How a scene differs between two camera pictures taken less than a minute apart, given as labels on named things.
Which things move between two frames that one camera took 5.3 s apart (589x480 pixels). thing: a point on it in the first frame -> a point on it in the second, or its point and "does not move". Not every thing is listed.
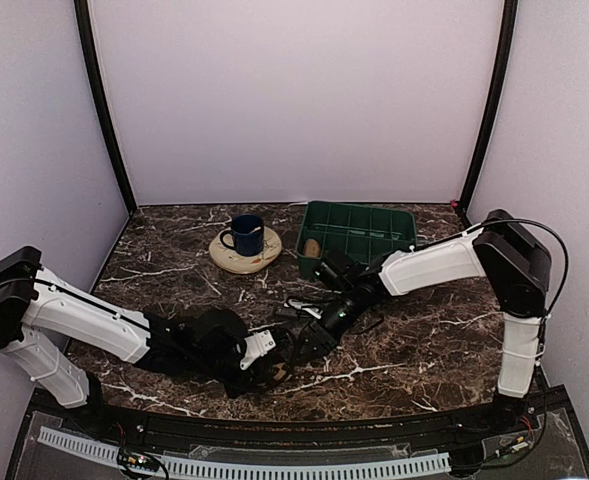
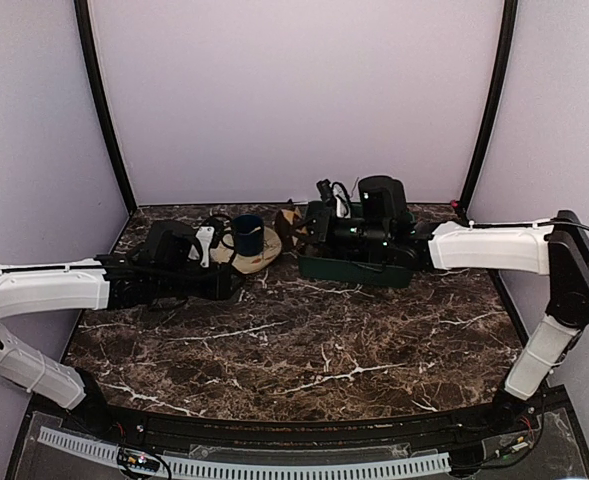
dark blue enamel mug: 248,232 does not move
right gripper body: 333,333 -> 371,237
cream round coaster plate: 229,259 does not move
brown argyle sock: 281,373 -> 286,222
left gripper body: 206,365 -> 172,282
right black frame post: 490,127 does not move
